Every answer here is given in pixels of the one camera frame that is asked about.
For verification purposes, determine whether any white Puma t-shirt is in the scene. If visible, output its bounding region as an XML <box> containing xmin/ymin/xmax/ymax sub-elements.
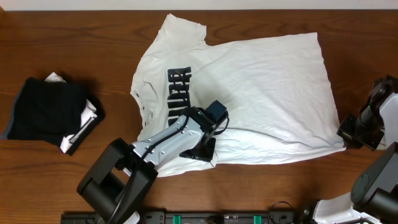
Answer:
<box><xmin>131</xmin><ymin>14</ymin><xmax>344</xmax><ymax>177</ymax></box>

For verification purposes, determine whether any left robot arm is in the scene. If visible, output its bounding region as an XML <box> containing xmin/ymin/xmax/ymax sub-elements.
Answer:
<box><xmin>77</xmin><ymin>107</ymin><xmax>217</xmax><ymax>223</ymax></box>

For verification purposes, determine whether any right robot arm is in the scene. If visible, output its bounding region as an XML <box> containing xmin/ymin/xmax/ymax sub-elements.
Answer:
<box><xmin>308</xmin><ymin>93</ymin><xmax>397</xmax><ymax>224</ymax></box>

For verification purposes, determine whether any folded black white shirt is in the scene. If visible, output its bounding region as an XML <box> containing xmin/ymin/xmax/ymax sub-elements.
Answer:
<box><xmin>37</xmin><ymin>84</ymin><xmax>104</xmax><ymax>156</ymax></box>

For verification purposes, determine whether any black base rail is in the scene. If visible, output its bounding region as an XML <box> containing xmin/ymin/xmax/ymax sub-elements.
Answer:
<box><xmin>60</xmin><ymin>210</ymin><xmax>299</xmax><ymax>224</ymax></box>

